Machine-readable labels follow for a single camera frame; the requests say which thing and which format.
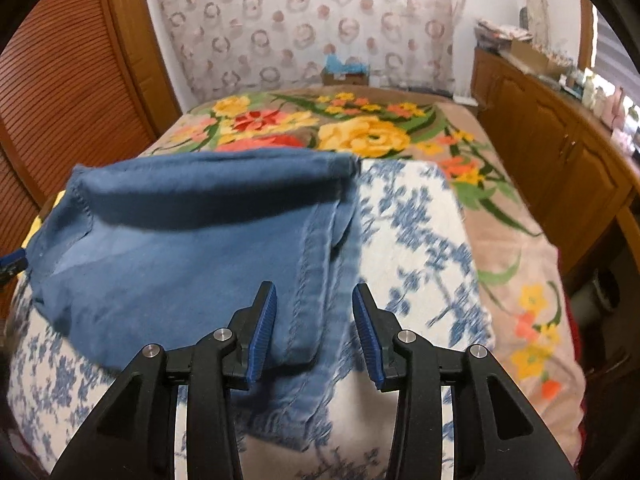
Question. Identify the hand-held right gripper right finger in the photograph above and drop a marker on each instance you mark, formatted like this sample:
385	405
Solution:
367	340

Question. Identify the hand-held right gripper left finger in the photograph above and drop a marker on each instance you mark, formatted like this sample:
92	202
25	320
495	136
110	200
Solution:
262	340

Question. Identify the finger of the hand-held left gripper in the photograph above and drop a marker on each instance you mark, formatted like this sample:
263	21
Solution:
12	260

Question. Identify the blue pants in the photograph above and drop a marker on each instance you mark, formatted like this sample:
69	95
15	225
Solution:
175	260

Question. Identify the wooden louvered door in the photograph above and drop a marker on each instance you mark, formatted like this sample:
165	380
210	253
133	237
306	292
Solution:
75	60
15	195

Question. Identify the yellow cloth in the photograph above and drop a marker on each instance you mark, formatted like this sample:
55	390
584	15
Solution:
52	205

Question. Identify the white blue floral blanket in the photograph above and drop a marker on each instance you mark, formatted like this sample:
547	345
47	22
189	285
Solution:
425	240

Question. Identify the colourful flower print blanket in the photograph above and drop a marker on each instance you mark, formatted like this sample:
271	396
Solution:
515	240

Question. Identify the red cloth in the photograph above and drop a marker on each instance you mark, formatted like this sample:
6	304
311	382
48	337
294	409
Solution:
580	360

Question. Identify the dark grey container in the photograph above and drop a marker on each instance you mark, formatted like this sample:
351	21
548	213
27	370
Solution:
595	300

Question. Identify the wooden cabinet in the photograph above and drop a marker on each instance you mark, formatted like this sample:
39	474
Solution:
550	135

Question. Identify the open cardboard box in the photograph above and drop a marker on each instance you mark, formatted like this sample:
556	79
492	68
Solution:
537	57

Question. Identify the row of small bottles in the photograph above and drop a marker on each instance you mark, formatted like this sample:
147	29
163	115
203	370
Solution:
600	95

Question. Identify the window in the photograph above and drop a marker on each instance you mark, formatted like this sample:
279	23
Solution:
615	50

